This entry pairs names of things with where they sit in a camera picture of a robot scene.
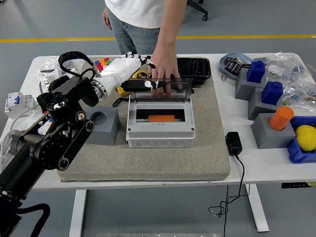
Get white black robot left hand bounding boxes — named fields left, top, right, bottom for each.
left=97, top=51, right=169, bottom=96

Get person's right hand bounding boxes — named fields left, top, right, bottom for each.
left=102, top=6, right=113, bottom=31

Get person's left hand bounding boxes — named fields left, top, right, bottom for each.
left=147, top=53, right=184, bottom=98

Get orange cylinder battery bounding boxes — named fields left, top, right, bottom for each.
left=148, top=115, right=175, bottom=122
left=269, top=106, right=295, bottom=131

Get large colourful puzzle cube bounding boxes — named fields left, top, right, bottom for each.
left=94, top=57, right=112, bottom=73

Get yellow tape measure plain label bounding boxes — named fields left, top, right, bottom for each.
left=112, top=86, right=131, bottom=108

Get yellow tape measure marked 5m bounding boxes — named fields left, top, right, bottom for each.
left=132, top=70, right=152, bottom=80

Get black glossy plastic tray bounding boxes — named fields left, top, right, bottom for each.
left=176, top=57, right=212, bottom=87

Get person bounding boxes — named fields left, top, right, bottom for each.
left=102, top=0, right=191, bottom=55

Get grey block with round hole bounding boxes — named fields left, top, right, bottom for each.
left=85, top=106, right=121, bottom=146

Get purple packets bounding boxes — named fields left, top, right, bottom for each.
left=224, top=56, right=252, bottom=75

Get black office chair base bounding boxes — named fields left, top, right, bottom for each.
left=187, top=0, right=209, bottom=22

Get clear bag of small parts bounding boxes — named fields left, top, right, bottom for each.
left=39, top=54, right=85, bottom=75

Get blue-grey bowl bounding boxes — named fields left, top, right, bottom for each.
left=219, top=51, right=254, bottom=80

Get grey block holder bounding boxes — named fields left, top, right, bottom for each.
left=247, top=87, right=284, bottom=121
left=235, top=68, right=268, bottom=101
left=251, top=113, right=297, bottom=150

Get blue plastic piece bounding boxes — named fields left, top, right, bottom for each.
left=247, top=60, right=266, bottom=83
left=261, top=81, right=284, bottom=106

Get grey-brown fabric mat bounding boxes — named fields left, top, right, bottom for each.
left=56, top=56, right=232, bottom=183

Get black power adapter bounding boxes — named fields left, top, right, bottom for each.
left=225, top=131, right=243, bottom=156

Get white circuit breaker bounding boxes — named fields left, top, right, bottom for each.
left=4, top=91, right=36, bottom=120

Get clear bags of components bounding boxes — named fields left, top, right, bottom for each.
left=254, top=51, right=316, bottom=113

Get white table leg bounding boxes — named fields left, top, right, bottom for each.
left=245, top=184, right=270, bottom=233
left=69, top=189, right=87, bottom=237

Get yellow lemon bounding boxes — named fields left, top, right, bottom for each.
left=295, top=124, right=316, bottom=153

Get blue plastic bin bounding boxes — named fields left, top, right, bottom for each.
left=286, top=116, right=316, bottom=164

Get black table control panel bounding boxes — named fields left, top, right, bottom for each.
left=281, top=182, right=316, bottom=190

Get grey plastic enclosure box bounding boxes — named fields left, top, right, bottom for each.
left=125, top=93, right=197, bottom=149

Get black adapter cord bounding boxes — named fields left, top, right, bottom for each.
left=208, top=152, right=250, bottom=237

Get white power strip cable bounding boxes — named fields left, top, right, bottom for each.
left=0, top=103, right=41, bottom=173

